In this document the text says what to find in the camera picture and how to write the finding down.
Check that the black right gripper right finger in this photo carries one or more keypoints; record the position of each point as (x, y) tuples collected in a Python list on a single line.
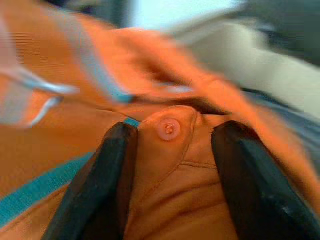
[(257, 190)]

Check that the orange garment with blue trim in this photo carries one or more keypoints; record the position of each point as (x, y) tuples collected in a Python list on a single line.
[(160, 175)]

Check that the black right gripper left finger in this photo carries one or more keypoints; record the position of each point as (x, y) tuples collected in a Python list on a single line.
[(100, 185)]

